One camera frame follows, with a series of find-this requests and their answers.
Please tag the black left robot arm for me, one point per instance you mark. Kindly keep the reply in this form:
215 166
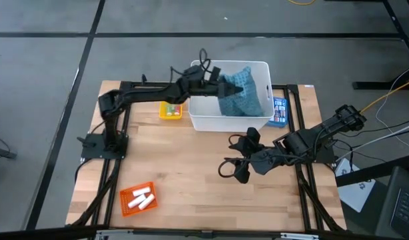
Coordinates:
148 93

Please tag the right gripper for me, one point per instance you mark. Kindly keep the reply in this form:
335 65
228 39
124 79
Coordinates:
266 160

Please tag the white plastic bin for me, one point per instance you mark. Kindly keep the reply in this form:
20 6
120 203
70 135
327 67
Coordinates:
224 123

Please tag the black aluminium table frame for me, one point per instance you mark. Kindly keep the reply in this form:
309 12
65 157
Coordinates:
304 200

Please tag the white gauze roll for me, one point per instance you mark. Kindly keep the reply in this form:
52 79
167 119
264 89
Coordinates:
141 191
137 201
147 202

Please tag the black laptop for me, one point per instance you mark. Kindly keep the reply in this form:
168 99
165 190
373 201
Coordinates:
402 203

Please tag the black desk leg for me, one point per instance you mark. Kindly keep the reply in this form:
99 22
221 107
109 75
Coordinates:
404 43

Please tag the yellow plastic basket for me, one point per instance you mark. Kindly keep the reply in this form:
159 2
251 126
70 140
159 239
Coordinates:
163 113

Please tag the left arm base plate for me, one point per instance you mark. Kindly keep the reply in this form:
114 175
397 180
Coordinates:
91 148

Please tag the red vial with white cap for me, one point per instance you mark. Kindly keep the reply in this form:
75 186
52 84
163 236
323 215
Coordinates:
176 111

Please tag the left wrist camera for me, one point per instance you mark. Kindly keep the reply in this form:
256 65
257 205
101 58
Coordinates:
194 72

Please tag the orange plastic basket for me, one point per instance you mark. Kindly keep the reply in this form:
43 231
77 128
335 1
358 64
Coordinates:
126 203

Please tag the blue medical supply box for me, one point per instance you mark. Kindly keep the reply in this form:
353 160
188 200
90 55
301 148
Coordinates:
279 111

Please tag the teal knitted cloth bag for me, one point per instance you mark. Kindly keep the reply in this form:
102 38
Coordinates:
249 96

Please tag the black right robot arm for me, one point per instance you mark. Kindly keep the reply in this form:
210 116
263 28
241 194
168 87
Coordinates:
317 133

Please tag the green transparent vial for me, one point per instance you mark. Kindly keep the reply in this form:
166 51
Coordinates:
169 110

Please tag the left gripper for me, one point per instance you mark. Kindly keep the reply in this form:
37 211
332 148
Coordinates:
214 88

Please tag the white cardboard box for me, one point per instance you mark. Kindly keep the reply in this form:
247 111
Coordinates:
356 193

